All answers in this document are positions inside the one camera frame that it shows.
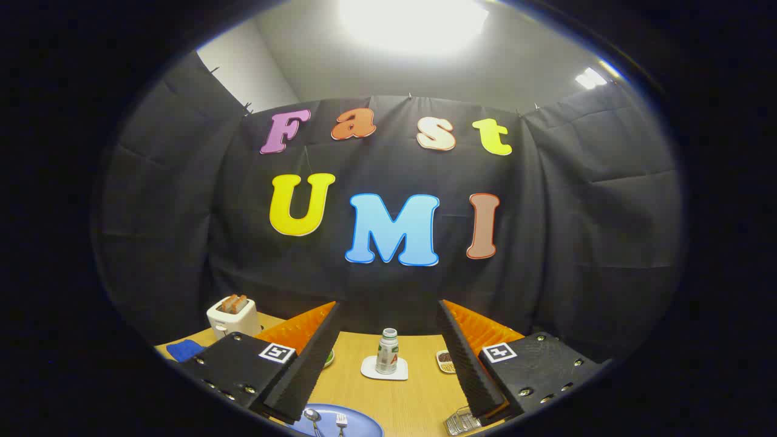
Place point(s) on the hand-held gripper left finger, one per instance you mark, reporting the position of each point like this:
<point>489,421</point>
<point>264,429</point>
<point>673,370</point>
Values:
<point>315,358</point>

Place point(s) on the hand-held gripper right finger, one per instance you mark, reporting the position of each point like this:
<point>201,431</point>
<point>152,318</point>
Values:
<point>464,358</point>

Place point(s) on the plate of meat and vegetables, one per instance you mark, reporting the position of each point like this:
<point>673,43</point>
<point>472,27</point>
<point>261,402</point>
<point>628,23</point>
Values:
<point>329,359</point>

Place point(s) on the white dish of beans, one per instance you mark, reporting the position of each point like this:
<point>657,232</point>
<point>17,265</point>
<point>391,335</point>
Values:
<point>446,362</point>

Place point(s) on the white coaster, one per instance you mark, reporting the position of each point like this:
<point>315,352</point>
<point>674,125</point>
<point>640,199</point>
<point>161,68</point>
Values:
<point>369,369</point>

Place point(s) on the clear bottle green white label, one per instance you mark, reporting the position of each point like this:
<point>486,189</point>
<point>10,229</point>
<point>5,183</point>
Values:
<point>386,355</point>

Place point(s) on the blue plate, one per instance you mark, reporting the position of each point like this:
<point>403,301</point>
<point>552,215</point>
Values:
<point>361,425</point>

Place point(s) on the white toaster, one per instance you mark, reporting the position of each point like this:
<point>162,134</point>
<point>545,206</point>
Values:
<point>234,321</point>

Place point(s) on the toast slice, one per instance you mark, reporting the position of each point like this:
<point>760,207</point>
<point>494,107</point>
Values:
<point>228,304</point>
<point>241,301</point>

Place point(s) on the blue folded cloth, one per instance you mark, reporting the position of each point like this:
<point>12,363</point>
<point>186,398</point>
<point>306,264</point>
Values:
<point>184,350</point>

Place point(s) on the small ceiling light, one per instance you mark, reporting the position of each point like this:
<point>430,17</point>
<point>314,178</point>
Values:
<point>590,77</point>

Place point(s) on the large ceiling light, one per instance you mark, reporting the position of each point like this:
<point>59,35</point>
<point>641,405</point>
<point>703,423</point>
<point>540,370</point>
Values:
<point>413,24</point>

